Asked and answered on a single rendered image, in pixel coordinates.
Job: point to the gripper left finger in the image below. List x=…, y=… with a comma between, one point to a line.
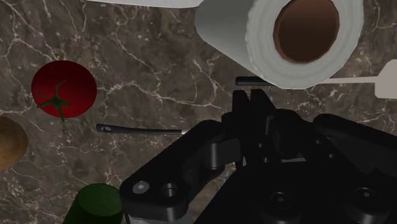
x=173, y=167

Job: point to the brown potato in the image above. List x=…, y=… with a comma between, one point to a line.
x=11, y=142

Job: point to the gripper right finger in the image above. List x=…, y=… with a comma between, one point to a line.
x=347, y=145

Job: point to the red tomato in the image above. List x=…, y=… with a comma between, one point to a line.
x=66, y=83

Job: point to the white paper towel roll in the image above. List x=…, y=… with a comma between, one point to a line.
x=266, y=40

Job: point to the dark green cup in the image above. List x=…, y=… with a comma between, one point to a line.
x=96, y=204

